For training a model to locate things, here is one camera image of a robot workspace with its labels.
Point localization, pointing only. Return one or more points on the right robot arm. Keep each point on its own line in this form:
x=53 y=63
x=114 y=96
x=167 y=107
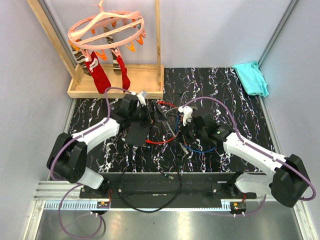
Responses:
x=285 y=178

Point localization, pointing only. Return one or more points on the black network switch box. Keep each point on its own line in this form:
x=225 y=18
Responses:
x=137 y=135

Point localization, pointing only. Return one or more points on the teal folded cloth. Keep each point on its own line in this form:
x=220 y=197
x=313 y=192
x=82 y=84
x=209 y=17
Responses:
x=252 y=79

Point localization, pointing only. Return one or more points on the red sock left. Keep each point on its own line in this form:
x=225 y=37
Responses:
x=99 y=76

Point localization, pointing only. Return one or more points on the red sock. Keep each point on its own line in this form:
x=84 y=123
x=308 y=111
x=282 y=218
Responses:
x=124 y=73
x=99 y=76

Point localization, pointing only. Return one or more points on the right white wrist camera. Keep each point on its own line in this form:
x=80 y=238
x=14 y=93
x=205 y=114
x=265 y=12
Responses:
x=186 y=111

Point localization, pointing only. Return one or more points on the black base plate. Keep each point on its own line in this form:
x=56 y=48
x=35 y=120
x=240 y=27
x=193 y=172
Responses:
x=149 y=191

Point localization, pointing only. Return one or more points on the striped brown sock right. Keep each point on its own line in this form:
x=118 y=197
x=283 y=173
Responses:
x=116 y=67

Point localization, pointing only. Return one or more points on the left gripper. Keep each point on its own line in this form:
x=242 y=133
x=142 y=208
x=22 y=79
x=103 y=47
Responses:
x=160 y=118

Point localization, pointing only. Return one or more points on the striped brown sock left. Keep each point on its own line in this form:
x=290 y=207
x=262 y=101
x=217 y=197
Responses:
x=80 y=59

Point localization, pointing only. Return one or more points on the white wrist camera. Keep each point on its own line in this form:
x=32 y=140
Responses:
x=186 y=111
x=141 y=98

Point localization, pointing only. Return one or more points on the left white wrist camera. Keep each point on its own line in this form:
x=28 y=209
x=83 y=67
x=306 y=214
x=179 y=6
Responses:
x=141 y=98

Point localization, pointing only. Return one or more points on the pink round clip hanger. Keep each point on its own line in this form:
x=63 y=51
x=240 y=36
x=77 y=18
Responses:
x=108 y=30

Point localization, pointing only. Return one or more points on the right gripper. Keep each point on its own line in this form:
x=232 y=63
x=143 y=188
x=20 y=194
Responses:
x=186 y=140

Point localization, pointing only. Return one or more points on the wooden rack frame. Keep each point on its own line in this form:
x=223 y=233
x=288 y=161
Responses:
x=144 y=68

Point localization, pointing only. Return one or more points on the black marbled mat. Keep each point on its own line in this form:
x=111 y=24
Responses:
x=217 y=91

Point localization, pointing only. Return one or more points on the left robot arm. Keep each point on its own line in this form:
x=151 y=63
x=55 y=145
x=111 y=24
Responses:
x=68 y=158

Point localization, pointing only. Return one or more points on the striped brown sock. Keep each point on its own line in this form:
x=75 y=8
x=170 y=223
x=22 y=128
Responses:
x=116 y=67
x=80 y=59

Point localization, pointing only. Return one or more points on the red sock right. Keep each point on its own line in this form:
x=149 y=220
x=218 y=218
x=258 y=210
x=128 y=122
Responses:
x=124 y=73

